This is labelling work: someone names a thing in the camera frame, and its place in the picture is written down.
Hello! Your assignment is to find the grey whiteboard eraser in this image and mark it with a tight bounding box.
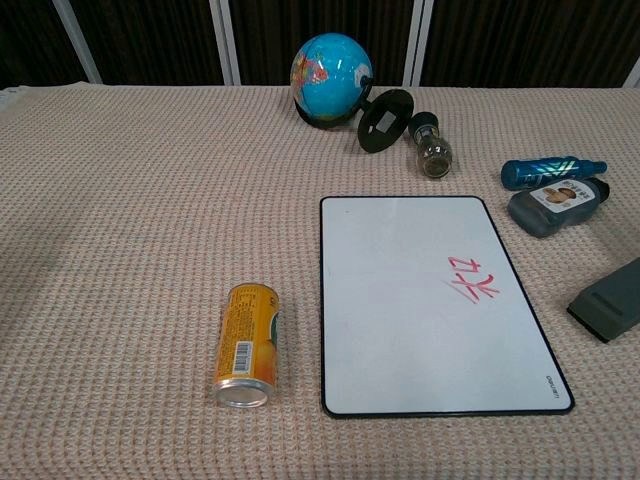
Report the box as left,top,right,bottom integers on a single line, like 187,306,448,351
566,257,640,345

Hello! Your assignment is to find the orange drink can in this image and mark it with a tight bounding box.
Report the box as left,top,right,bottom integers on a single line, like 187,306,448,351
209,282,284,409

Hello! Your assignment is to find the dark sauce bottle with label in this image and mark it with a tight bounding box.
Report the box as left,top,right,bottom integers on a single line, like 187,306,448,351
507,177,611,239

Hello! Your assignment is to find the dark partition panel white frame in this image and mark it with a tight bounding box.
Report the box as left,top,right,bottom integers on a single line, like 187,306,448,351
407,0,640,89
219,0,426,87
52,0,241,86
0,0,100,89

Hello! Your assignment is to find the blue globe on black stand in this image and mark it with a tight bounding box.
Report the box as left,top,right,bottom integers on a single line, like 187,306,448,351
291,32,416,154

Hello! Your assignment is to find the white rectangular board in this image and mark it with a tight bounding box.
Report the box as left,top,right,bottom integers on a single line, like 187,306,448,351
318,195,576,417

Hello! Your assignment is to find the glass spice jar black cap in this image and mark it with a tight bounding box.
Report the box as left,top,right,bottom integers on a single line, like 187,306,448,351
408,110,455,181

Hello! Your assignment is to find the beige waffle-weave tablecloth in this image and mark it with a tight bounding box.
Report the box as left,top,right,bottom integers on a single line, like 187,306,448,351
0,82,640,480

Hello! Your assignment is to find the blue spray bottle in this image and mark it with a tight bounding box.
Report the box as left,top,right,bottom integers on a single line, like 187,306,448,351
501,156,609,192

